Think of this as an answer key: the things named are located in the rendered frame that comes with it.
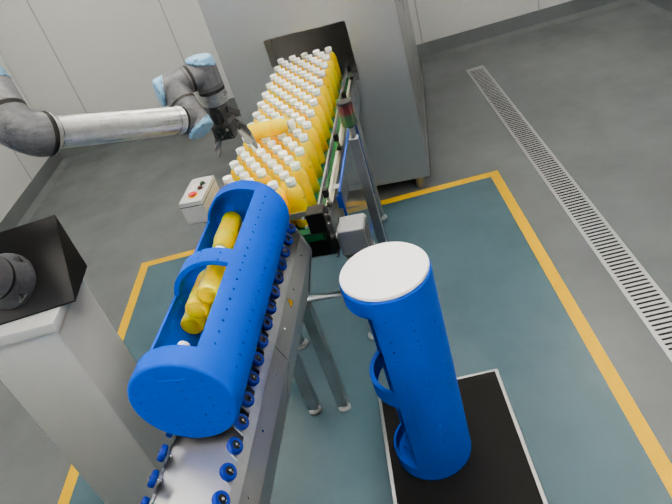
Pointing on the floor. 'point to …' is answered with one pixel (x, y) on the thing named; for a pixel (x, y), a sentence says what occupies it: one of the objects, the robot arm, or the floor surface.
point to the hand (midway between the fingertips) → (238, 151)
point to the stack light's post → (367, 189)
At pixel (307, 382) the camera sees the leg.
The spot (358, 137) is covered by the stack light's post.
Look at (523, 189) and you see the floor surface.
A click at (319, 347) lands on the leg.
